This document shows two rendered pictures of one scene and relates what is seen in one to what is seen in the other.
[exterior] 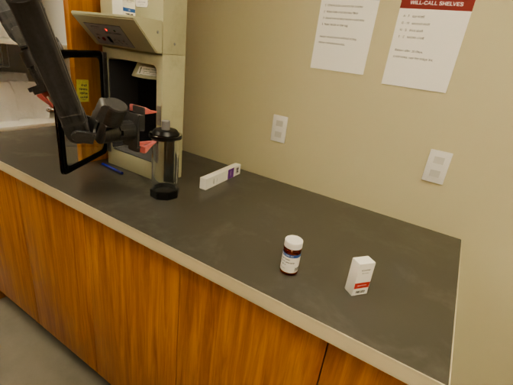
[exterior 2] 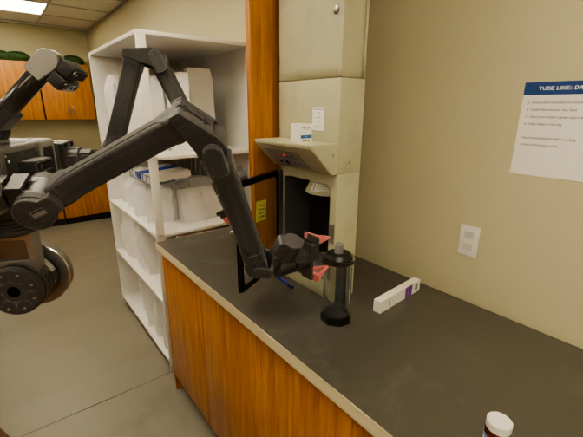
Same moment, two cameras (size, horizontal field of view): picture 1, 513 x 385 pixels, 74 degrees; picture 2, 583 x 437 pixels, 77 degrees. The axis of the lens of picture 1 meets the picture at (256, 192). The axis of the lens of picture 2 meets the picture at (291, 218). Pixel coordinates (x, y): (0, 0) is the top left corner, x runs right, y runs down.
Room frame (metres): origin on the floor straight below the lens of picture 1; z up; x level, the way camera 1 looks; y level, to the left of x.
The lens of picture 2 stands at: (0.05, 0.05, 1.62)
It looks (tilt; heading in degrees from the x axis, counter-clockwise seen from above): 17 degrees down; 23
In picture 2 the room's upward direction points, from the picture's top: straight up
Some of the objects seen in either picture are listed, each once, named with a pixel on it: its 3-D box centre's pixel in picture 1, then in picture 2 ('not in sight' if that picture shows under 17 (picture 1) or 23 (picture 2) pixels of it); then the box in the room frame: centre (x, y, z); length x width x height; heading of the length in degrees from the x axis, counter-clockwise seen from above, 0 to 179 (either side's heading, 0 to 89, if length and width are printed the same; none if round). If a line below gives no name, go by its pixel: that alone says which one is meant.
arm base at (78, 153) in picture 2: not in sight; (79, 159); (0.90, 1.16, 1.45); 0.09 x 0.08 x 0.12; 33
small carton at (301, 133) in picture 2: (124, 5); (301, 133); (1.22, 0.50, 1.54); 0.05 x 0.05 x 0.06; 62
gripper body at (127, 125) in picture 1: (124, 130); (299, 260); (0.97, 0.41, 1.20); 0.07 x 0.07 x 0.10; 62
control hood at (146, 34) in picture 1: (116, 31); (293, 155); (1.24, 0.54, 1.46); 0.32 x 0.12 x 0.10; 61
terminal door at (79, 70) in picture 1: (82, 110); (259, 228); (1.20, 0.66, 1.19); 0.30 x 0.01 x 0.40; 178
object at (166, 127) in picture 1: (166, 130); (338, 253); (1.11, 0.33, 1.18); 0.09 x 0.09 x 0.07
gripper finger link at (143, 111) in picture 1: (143, 116); (317, 244); (1.03, 0.37, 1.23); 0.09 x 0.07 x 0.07; 152
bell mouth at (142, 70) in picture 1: (156, 69); (329, 184); (1.37, 0.45, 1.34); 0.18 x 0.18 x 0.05
